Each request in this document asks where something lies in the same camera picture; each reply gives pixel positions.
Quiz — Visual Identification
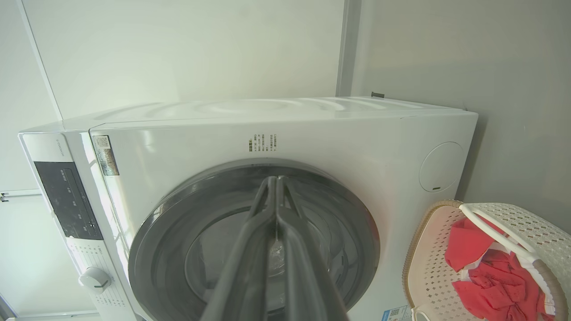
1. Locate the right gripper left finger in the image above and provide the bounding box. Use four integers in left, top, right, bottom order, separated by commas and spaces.
200, 176, 278, 321

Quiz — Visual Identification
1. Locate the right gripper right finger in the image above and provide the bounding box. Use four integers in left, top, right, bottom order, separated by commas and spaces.
276, 176, 349, 321

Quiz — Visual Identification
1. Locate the beige perforated plastic laundry basket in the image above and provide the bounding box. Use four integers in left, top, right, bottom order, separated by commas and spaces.
401, 199, 571, 321

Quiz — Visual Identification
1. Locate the round black glass washer door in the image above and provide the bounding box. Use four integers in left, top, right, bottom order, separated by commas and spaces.
128, 158, 381, 321

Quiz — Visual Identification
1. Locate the blue energy label sticker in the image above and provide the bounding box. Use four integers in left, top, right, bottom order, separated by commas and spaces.
382, 305, 413, 321

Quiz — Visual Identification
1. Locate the white front-load washing machine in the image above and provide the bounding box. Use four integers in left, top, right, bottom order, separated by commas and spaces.
18, 96, 479, 321

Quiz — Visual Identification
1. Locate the white washer control knob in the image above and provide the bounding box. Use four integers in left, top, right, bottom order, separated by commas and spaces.
79, 267, 112, 294

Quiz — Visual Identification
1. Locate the round white filter cover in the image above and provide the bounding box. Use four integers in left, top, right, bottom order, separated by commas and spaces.
418, 142, 465, 193

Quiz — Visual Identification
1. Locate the silver QR code sticker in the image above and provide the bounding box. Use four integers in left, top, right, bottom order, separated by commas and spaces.
93, 135, 120, 177

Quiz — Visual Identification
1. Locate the red garment with white trim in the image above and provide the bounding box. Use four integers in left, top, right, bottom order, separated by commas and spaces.
444, 217, 556, 321

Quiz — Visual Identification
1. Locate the black washer control panel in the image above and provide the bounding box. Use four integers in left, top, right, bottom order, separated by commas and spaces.
34, 160, 104, 240

